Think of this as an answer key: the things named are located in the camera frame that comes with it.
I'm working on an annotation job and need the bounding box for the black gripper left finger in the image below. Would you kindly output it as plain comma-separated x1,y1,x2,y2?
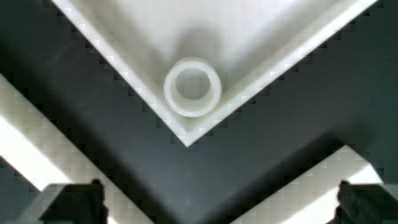
16,179,108,224

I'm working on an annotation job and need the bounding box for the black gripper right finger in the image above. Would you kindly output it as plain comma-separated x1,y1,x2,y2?
334,181,398,224

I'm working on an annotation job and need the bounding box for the white square tabletop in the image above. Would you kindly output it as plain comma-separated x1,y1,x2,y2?
51,0,376,144

